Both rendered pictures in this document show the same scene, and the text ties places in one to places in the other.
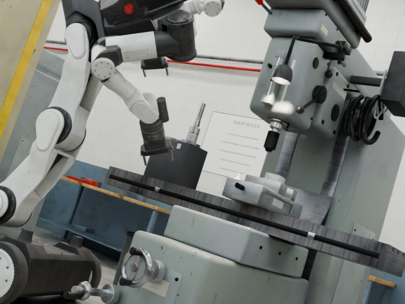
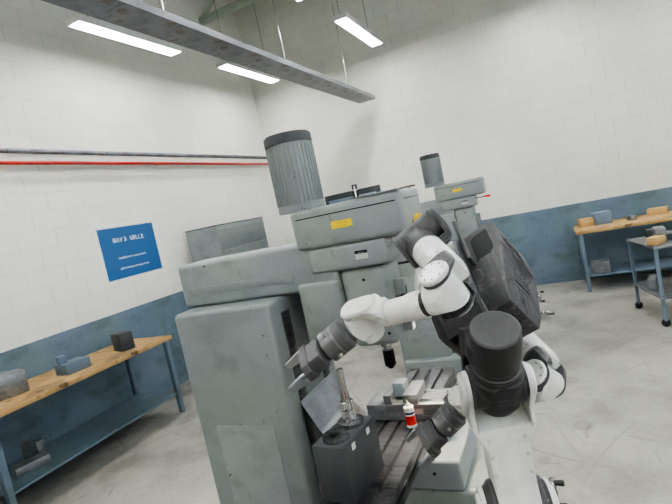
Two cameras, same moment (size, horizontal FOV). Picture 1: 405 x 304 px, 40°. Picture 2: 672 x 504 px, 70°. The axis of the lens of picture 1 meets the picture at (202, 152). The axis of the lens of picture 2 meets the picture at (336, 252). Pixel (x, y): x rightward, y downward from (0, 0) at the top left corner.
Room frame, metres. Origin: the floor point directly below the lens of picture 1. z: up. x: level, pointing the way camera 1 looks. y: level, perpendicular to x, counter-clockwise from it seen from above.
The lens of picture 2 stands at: (2.64, 1.63, 1.86)
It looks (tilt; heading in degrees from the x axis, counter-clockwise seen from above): 5 degrees down; 258
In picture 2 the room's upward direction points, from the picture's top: 12 degrees counter-clockwise
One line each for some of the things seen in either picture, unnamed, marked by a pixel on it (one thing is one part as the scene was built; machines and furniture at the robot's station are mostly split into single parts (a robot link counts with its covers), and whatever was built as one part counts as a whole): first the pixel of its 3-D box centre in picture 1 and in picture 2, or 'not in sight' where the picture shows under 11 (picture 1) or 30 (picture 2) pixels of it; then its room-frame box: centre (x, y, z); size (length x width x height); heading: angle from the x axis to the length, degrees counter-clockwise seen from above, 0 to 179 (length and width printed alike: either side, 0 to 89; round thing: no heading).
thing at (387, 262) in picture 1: (236, 214); (400, 434); (2.15, -0.20, 0.92); 1.24 x 0.23 x 0.08; 53
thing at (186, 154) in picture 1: (175, 163); (349, 455); (2.41, 0.10, 1.06); 0.22 x 0.12 x 0.20; 46
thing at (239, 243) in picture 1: (239, 242); (408, 450); (2.12, -0.24, 0.82); 0.50 x 0.35 x 0.12; 143
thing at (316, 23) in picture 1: (308, 38); (357, 251); (2.15, -0.27, 1.68); 0.34 x 0.24 x 0.10; 143
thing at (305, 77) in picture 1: (290, 83); (376, 300); (2.12, -0.24, 1.47); 0.21 x 0.19 x 0.32; 53
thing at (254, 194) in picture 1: (266, 195); (410, 399); (2.05, -0.27, 1.01); 0.35 x 0.15 x 0.11; 144
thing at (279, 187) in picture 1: (265, 185); (414, 391); (2.03, -0.26, 1.05); 0.15 x 0.06 x 0.04; 54
